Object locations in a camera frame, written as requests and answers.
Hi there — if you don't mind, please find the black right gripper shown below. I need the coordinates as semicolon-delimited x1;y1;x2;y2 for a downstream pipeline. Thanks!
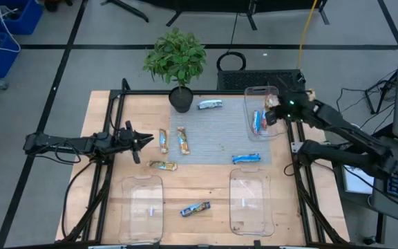
265;90;316;126

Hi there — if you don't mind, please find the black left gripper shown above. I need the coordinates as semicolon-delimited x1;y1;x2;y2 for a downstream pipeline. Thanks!
115;120;154;165

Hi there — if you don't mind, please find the teal and orange granola bar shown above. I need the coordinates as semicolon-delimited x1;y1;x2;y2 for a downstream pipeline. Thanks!
158;128;170;154

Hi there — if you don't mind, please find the tan and red granola bar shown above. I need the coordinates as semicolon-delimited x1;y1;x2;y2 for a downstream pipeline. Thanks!
263;93;280;112

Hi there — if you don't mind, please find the green and orange granola bar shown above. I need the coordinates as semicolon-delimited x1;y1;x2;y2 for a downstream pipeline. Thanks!
147;160;178;172

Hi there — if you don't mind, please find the clear plastic bin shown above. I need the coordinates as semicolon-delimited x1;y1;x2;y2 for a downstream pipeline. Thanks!
229;167;276;238
243;85;289;142
117;174;165;245

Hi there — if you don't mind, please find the light blue granola bar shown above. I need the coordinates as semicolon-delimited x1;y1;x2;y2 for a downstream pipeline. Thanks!
231;153;262;165

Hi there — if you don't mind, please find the oatmeal raisin granola bar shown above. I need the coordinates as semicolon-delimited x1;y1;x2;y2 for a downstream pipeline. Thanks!
180;201;211;218

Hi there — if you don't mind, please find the black perforated computer tower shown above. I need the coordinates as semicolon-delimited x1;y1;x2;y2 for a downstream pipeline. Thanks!
216;68;306;91

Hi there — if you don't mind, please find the grey mesh mat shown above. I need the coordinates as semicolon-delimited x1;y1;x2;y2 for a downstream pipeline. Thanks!
167;96;272;165

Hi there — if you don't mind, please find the black floor stand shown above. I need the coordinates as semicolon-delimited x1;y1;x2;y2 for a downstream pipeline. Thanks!
364;71;398;115

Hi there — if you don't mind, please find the green potted plant black pot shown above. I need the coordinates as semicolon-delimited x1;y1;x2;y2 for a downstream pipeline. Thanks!
142;27;207;114

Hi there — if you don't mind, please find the white booklet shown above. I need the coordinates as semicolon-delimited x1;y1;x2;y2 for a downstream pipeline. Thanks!
343;165;376;195

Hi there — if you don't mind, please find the black partition screen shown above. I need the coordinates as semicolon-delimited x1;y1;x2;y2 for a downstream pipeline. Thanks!
140;0;330;32

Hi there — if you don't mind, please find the black aluminium table frame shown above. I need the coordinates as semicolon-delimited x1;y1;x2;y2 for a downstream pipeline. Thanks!
62;77;350;249

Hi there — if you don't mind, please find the yellow cable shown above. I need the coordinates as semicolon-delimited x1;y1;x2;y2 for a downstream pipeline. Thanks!
296;0;319;70

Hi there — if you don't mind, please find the black looped floor cable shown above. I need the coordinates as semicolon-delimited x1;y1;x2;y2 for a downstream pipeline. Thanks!
216;12;247;72

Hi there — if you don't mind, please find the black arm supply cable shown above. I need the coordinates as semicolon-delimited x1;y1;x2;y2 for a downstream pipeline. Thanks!
60;160;96;239

